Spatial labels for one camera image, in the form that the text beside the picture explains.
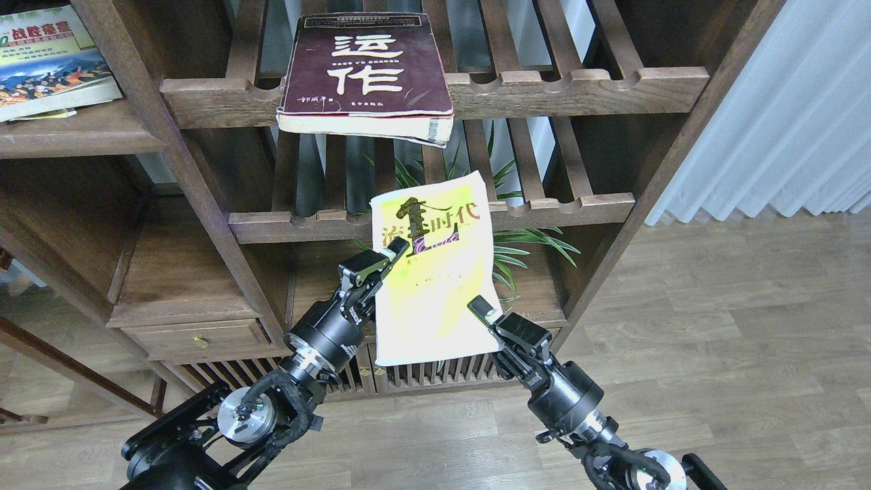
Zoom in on white curtain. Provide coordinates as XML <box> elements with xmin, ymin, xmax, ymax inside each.
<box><xmin>645</xmin><ymin>1</ymin><xmax>870</xmax><ymax>225</ymax></box>

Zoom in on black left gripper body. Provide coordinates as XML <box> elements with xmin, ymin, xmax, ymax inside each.
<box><xmin>282</xmin><ymin>250</ymin><xmax>395</xmax><ymax>379</ymax></box>

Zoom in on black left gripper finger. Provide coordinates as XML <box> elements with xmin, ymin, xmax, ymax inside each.
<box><xmin>380</xmin><ymin>237</ymin><xmax>410</xmax><ymax>265</ymax></box>

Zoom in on wooden side table frame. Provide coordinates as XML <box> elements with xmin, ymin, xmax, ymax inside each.
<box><xmin>2</xmin><ymin>251</ymin><xmax>167</xmax><ymax>434</ymax></box>

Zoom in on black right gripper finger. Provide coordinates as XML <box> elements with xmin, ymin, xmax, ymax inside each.
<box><xmin>467</xmin><ymin>297</ymin><xmax>504</xmax><ymax>327</ymax></box>

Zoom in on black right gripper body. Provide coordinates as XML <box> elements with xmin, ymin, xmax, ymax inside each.
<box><xmin>487</xmin><ymin>313</ymin><xmax>617</xmax><ymax>443</ymax></box>

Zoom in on maroon book white characters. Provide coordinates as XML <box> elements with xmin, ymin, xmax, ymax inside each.
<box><xmin>276</xmin><ymin>12</ymin><xmax>455</xmax><ymax>148</ymax></box>

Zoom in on dark wooden bookshelf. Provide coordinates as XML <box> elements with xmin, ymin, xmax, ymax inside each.
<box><xmin>2</xmin><ymin>1</ymin><xmax>784</xmax><ymax>390</ymax></box>

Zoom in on colourful small paperback book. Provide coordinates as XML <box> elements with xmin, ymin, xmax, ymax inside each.
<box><xmin>1</xmin><ymin>4</ymin><xmax>122</xmax><ymax>122</ymax></box>

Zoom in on green spider plant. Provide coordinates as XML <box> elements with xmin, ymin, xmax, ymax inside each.
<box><xmin>390</xmin><ymin>157</ymin><xmax>580</xmax><ymax>309</ymax></box>

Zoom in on yellow cover book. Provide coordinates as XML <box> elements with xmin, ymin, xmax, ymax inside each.
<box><xmin>370</xmin><ymin>171</ymin><xmax>499</xmax><ymax>366</ymax></box>

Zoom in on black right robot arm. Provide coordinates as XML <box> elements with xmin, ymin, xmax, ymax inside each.
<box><xmin>467</xmin><ymin>297</ymin><xmax>723</xmax><ymax>489</ymax></box>

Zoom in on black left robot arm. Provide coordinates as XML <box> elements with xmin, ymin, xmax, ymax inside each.
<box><xmin>122</xmin><ymin>237</ymin><xmax>410</xmax><ymax>489</ymax></box>

